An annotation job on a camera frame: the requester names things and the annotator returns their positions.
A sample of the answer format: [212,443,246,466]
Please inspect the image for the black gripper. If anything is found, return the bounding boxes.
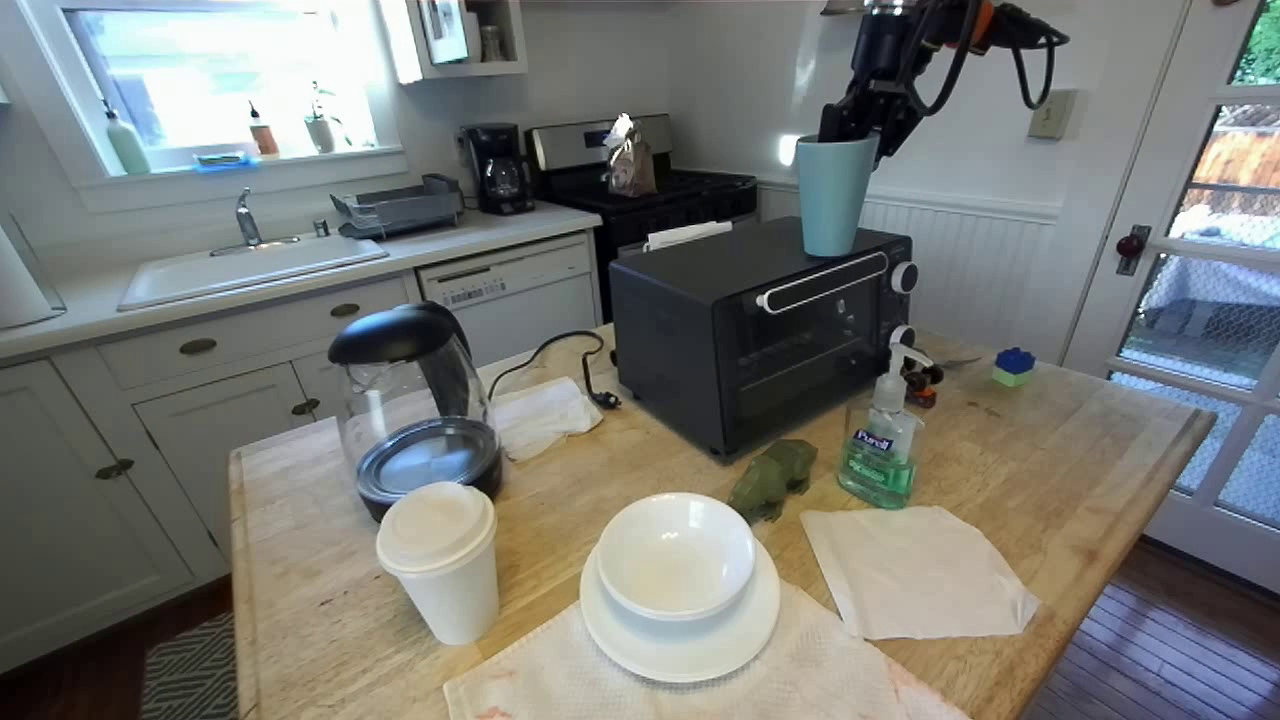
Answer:
[820,59,924,157]

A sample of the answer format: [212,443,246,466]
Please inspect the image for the light blue plastic cup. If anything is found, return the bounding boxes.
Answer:
[796,135,876,260]

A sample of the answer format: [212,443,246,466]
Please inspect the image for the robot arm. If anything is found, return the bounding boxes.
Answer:
[820,0,1069,157]

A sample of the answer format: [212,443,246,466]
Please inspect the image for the black toaster oven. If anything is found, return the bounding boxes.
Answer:
[608,217,914,460]

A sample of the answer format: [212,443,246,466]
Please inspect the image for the white lidded paper cup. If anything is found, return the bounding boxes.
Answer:
[374,484,501,644]

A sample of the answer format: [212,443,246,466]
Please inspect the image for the blue and green toy block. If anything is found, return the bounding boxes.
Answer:
[993,346,1036,386]

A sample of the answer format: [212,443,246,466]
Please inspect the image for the black stove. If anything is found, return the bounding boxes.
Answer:
[522,111,755,278]

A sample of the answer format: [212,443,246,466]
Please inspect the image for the hand sanitizer pump bottle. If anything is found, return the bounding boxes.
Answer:
[840,325,921,506]

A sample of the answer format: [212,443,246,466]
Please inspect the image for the white glass door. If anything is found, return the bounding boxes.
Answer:
[1069,0,1280,590]

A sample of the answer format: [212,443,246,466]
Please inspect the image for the green plush toy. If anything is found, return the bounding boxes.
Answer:
[726,439,814,518]

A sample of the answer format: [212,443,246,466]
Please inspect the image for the black coffee maker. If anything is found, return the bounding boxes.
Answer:
[458,125,530,217]

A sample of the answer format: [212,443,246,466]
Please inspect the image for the grey dish rack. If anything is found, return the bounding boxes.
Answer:
[332,173,462,240]

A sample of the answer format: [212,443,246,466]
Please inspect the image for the clear plastic bag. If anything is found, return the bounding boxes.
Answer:
[493,377,600,463]

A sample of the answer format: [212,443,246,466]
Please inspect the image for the white folded paper napkin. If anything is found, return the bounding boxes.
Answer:
[802,506,1038,641]

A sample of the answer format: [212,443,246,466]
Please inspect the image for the white bowl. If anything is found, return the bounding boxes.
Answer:
[596,493,755,623]

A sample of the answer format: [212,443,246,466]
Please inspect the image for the glass electric kettle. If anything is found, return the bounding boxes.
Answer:
[328,298,502,518]

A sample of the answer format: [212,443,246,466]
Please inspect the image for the stained white cloth towel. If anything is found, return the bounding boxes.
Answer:
[441,578,972,720]

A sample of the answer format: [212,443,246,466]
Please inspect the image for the white plate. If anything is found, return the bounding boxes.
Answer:
[580,552,779,689]

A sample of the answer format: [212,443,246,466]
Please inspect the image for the kitchen sink with faucet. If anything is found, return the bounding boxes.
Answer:
[120,235,387,310]

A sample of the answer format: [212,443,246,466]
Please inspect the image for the kitchen window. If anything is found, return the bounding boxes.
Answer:
[4,0,407,209]

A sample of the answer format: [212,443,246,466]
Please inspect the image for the white kitchen cabinets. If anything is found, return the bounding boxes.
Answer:
[0,232,596,667]

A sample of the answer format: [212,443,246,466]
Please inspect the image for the black kettle power cord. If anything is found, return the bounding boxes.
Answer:
[479,325,623,415]

